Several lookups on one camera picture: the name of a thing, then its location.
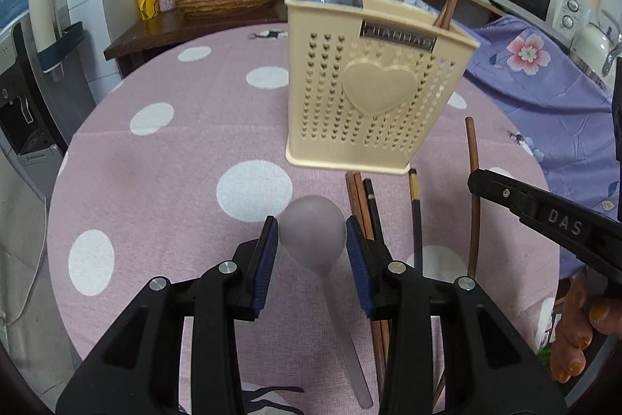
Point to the dark wooden counter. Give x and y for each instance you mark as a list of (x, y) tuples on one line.
[(160, 31)]

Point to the purple floral cloth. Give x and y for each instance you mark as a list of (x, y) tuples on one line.
[(534, 104)]

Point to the cream paper roll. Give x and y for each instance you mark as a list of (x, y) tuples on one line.
[(43, 21)]

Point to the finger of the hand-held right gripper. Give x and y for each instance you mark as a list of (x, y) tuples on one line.
[(491, 184)]

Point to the translucent plastic spoon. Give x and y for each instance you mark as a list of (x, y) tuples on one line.
[(311, 225)]

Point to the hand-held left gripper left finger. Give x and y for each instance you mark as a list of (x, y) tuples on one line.
[(265, 269)]

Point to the yellow mug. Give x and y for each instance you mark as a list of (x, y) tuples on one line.
[(148, 6)]

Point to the beige perforated utensil holder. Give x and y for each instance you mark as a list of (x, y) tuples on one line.
[(379, 113)]

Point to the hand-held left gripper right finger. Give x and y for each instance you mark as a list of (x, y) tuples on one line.
[(357, 269)]

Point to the grey water dispenser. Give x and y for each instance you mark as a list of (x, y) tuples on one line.
[(19, 70)]

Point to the white electric kettle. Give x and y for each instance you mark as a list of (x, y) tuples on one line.
[(590, 48)]

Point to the black chopstick gold band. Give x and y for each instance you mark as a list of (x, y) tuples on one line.
[(415, 220), (371, 201)]

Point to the dark blue wall holder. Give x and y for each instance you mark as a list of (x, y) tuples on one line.
[(68, 40)]

